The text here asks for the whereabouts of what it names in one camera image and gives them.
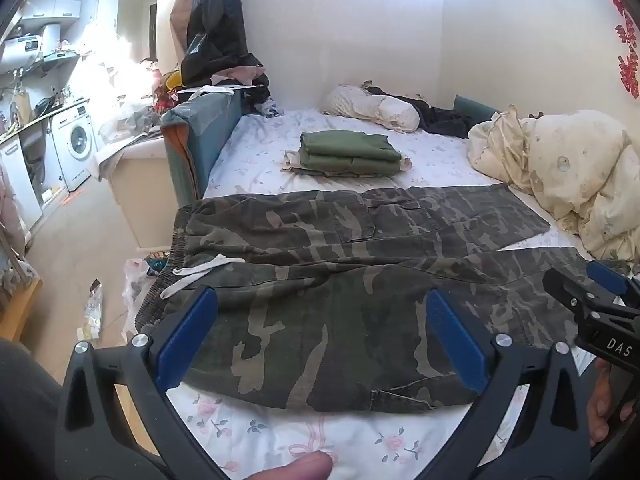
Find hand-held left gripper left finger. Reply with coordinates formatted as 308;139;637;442
54;285;226;480

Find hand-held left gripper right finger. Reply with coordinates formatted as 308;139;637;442
425;287;593;480

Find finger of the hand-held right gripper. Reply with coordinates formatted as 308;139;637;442
586;259;640;306
542;267;601;328

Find camouflage pants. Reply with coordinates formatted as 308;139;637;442
134;182;618;413

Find folded green pants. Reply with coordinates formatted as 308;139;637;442
300;130;402;162
299;152;404;177

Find person's right hand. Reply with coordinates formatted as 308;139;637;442
587;359;628;448

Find person's left hand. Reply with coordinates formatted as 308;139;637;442
248;450;333;480

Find floral plastic bag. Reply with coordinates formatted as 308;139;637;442
122;255;168;313

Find clear plastic wrapper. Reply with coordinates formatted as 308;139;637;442
81;279;104;342

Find cream duvet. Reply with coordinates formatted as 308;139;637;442
467;105;640;263

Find white storage box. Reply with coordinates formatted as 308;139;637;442
111;136;175;252

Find person's grey trouser leg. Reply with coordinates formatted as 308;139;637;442
0;337;65;480

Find teal cushion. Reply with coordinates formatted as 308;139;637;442
452;94;501;117

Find teal bed end board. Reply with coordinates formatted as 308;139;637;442
160;91;246;209

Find folded beige garment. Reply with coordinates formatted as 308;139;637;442
284;149;413;179

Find dark crumpled clothing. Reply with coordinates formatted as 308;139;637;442
364;86;473;137

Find white washing machine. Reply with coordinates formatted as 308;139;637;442
50;102;99;194

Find white kitchen base cabinet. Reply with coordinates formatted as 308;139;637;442
0;137;44;233

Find clear plastic bag heap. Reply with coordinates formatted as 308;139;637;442
89;55;167;181

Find white lace pillow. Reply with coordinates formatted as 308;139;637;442
320;84;421;134

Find clothes pile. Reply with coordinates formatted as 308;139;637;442
150;64;283;118

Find white water heater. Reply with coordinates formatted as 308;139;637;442
0;22;64;69

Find red wall decoration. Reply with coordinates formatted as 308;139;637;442
600;0;640;100

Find white wall cabinets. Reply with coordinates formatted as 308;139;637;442
20;0;122;37

